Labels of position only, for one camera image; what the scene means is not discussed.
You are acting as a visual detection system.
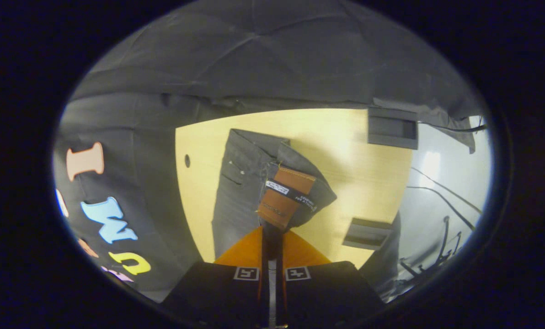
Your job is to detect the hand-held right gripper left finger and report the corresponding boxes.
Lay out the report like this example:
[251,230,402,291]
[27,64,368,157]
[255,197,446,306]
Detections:
[163,227,269,327]

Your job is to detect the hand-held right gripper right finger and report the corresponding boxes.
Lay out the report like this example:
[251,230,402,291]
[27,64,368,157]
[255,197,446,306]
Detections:
[272,228,387,327]

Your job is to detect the dark grey jeans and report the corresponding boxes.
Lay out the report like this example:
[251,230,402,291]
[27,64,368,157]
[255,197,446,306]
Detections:
[212,129,337,261]

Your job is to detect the black metal floor stand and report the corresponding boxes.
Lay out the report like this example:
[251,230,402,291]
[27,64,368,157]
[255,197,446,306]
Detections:
[400,216,463,277]

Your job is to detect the black backdrop cloth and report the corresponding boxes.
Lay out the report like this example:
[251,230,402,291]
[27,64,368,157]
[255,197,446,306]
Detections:
[53,0,488,302]

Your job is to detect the black cable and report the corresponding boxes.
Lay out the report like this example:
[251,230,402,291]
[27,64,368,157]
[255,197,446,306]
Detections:
[411,166,483,215]
[417,121,488,134]
[407,186,476,231]

